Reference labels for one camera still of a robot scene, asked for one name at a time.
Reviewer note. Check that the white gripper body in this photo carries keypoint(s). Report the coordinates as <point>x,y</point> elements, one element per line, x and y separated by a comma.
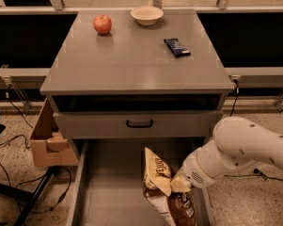
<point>194,169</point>

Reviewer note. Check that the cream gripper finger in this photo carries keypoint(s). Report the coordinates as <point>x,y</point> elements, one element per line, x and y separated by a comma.
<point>180,184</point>

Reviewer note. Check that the brown chip bag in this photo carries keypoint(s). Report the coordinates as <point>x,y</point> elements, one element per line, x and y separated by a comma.
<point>176,208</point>

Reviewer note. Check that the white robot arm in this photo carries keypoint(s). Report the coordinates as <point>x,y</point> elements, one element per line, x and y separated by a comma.
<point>237,144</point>

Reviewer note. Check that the closed grey upper drawer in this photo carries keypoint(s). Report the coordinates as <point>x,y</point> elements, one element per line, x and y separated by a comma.
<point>137,125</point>

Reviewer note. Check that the open grey middle drawer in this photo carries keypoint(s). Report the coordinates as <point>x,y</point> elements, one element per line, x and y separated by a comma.
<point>108,189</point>

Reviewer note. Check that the grey drawer cabinet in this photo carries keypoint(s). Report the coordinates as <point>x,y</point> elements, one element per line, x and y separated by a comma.
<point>133,71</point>

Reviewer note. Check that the dark blue snack bar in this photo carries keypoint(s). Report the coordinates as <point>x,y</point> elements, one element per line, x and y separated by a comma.
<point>177,49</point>

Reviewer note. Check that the cardboard box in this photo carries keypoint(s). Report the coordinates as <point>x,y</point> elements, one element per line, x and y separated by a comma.
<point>48,146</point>

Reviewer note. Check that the white bowl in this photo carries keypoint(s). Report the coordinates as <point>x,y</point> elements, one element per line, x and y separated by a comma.
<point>147,15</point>

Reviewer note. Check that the red apple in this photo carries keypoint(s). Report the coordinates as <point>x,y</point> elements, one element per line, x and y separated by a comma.
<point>102,24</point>

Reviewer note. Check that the black stand leg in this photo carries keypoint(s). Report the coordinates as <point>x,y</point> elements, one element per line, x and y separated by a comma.
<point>28,198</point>

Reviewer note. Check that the metal railing frame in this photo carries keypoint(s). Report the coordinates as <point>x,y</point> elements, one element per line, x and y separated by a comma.
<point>248,40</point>

